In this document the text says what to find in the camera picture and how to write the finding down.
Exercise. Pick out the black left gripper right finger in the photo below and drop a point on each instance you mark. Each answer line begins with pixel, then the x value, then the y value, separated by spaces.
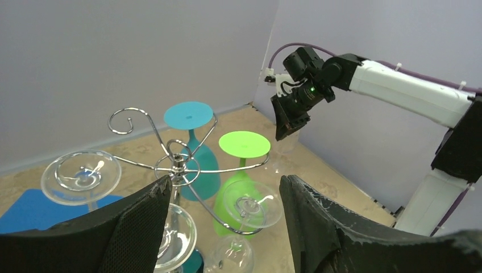
pixel 325 236

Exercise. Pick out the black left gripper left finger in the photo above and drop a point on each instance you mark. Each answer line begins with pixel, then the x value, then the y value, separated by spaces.
pixel 124 236

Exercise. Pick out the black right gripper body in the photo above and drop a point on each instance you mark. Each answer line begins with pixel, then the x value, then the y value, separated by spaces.
pixel 303 99

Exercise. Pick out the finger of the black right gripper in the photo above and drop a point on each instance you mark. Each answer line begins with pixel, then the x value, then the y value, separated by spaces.
pixel 286 124

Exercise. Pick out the clear wine glass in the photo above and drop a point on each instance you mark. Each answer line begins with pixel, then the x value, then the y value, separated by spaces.
pixel 281 153
pixel 81 178
pixel 179 240
pixel 233 252

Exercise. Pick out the green plastic wine glass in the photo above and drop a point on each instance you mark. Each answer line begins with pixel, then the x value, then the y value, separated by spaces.
pixel 241 158

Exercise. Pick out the blue plastic wine glass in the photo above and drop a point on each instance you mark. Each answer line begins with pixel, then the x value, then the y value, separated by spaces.
pixel 189 116

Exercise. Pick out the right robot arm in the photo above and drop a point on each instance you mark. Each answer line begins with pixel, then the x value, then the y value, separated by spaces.
pixel 308 79

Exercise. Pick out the chrome wine glass rack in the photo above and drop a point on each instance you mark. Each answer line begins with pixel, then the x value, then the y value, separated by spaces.
pixel 175 164

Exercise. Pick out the blue square mat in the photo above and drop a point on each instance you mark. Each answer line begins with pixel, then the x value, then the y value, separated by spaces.
pixel 33 210

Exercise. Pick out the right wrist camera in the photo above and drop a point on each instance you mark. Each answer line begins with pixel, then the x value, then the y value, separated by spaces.
pixel 282 82

